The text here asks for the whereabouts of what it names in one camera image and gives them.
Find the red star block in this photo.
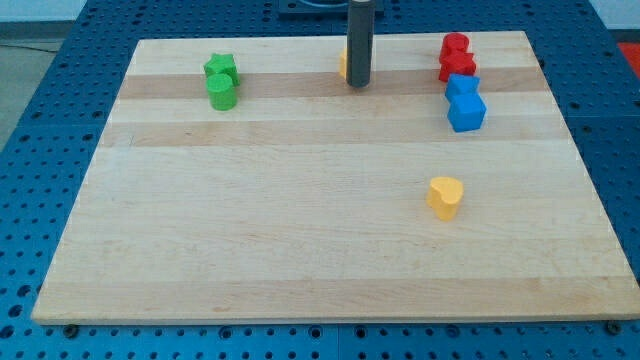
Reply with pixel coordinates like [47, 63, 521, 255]
[438, 52, 477, 82]

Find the red cylinder block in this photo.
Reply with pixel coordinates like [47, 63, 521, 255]
[439, 32, 470, 63]

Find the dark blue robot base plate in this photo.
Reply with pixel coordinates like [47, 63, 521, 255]
[277, 0, 386, 22]

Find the blue pentagon block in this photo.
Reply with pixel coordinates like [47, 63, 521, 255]
[445, 73, 480, 101]

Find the blue cube block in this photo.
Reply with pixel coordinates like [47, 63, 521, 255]
[447, 93, 486, 132]

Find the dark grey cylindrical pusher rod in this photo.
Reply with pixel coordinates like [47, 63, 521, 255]
[346, 0, 376, 88]

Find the green star block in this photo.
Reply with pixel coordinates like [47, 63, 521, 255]
[203, 53, 240, 87]

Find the light wooden board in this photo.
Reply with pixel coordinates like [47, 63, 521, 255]
[32, 31, 639, 325]

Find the green cylinder block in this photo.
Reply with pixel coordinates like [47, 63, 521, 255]
[206, 73, 237, 111]

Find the yellow heart block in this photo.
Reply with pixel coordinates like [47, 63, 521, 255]
[426, 177, 464, 221]

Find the yellow hexagon block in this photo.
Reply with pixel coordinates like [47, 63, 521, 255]
[338, 48, 347, 79]

